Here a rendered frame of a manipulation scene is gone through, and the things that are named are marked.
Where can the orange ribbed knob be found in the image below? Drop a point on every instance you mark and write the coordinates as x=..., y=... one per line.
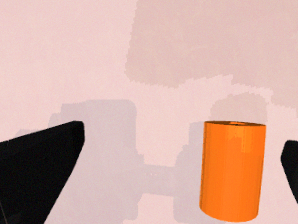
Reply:
x=232, y=169

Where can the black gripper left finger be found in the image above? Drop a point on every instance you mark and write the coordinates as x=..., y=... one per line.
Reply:
x=34, y=168

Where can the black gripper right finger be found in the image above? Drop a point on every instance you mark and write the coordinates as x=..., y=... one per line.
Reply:
x=289, y=162

